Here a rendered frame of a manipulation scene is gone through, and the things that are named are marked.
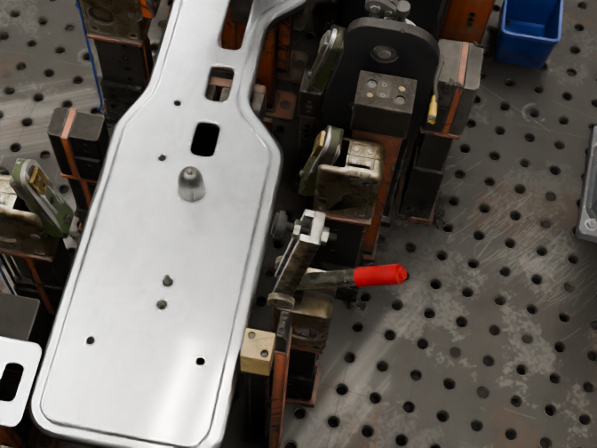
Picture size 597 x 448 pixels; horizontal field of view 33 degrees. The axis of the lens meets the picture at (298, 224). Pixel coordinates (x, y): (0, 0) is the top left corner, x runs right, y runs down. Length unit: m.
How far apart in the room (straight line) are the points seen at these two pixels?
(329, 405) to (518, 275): 0.36
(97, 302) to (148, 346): 0.08
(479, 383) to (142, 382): 0.55
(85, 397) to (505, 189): 0.79
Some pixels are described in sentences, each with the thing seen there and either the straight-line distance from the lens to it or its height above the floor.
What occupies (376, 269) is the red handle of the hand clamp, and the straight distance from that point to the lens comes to 1.07.
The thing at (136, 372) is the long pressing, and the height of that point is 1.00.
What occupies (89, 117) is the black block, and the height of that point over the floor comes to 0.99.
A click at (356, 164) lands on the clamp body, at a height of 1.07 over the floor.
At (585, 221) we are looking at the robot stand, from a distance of 1.64.
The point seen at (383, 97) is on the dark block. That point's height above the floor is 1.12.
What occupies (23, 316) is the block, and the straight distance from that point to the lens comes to 1.24.
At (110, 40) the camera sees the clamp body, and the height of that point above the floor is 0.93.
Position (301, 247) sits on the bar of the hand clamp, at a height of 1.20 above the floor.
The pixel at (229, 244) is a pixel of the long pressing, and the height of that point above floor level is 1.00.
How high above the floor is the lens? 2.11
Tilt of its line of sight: 63 degrees down
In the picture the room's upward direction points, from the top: 5 degrees clockwise
